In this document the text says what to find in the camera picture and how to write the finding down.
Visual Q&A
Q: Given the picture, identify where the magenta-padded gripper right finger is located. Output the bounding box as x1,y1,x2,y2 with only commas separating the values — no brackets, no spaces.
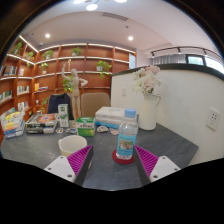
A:
133,145,182,187

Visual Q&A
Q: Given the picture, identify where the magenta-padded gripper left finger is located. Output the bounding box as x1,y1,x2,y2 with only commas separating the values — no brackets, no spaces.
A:
43,144,95,187

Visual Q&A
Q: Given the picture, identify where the clear blue-capped water bottle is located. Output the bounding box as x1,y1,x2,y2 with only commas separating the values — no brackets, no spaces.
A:
115,108,139,161

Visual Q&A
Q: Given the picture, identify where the cream ceramic mug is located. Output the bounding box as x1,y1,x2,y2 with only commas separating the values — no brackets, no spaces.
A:
57,134,93,170

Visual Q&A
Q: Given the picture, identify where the flat round red coaster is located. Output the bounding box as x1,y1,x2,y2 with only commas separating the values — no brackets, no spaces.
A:
111,148,136,165

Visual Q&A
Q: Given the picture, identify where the green tissue box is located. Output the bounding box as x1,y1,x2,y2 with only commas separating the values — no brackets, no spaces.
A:
75,116,97,138

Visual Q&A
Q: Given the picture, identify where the tall green-white carton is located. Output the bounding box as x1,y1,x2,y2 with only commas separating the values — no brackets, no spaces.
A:
57,103,70,128

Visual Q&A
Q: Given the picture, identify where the white vase with flowers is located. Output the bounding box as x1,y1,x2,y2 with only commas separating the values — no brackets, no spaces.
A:
130,65,163,131

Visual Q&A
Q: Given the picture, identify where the dark blue chair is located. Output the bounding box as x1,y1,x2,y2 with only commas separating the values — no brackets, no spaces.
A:
47,93,74,121

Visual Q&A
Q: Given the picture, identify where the colourful stack of books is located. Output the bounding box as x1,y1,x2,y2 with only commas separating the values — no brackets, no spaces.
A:
0,110,27,139

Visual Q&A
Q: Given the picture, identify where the white stack of books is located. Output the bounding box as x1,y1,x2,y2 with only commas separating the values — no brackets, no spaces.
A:
94,106,127,130

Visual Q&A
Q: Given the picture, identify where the tan chair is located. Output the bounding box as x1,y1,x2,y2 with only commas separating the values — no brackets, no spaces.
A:
80,92,112,118

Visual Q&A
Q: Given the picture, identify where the wooden artist mannequin figure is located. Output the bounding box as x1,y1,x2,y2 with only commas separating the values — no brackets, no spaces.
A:
61,63,89,121

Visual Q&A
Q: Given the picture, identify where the grey window curtain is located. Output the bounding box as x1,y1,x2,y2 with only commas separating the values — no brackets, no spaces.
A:
151,54,187,66

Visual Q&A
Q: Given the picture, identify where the dark-framed window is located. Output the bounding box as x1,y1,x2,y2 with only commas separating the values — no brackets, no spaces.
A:
186,54,224,75

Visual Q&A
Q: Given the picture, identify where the branched ceiling lamp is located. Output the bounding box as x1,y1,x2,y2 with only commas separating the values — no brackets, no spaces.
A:
73,0,128,12

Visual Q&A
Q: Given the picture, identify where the white wall socket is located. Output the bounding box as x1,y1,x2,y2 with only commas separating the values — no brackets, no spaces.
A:
206,108,222,131

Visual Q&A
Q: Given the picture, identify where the wooden wall shelf unit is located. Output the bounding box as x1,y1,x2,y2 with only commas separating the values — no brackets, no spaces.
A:
0,34,137,141

